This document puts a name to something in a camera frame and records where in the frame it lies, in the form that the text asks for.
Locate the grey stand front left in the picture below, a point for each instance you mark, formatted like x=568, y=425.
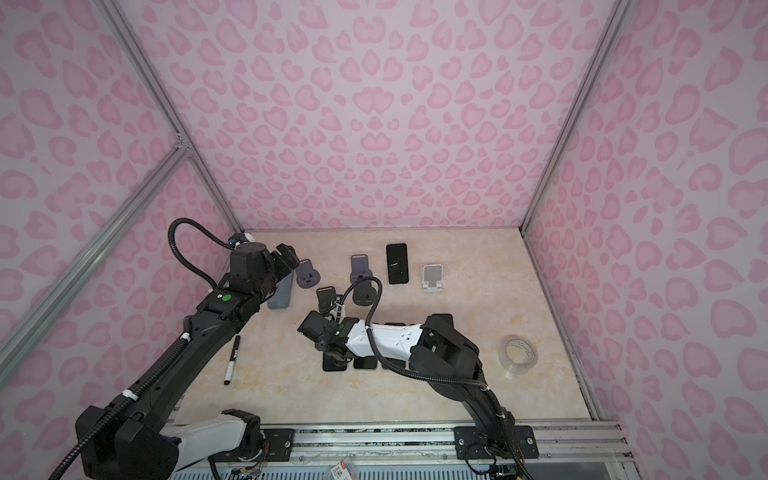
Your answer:
x=326, y=297

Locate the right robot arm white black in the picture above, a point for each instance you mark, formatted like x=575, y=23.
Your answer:
x=433, y=352

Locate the clear tape roll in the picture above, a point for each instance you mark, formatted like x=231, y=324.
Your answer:
x=517, y=355

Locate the empty purple phone stand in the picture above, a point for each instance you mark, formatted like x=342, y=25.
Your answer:
x=360, y=268

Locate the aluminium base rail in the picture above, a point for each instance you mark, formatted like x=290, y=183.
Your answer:
x=547, y=449

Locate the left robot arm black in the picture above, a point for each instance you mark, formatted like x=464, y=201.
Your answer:
x=130, y=438

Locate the grey stone block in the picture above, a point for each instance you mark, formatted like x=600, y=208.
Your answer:
x=282, y=295

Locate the phone white stand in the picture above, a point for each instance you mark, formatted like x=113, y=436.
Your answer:
x=330, y=364
x=397, y=263

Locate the grey stand of blue phone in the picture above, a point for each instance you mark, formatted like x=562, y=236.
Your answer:
x=364, y=294

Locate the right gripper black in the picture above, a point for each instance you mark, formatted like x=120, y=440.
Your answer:
x=315, y=327

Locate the grey edged phone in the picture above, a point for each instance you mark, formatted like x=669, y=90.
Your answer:
x=443, y=317

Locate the black marker pen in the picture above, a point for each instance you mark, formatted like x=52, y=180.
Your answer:
x=232, y=361

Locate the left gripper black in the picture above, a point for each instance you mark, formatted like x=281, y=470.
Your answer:
x=285, y=259

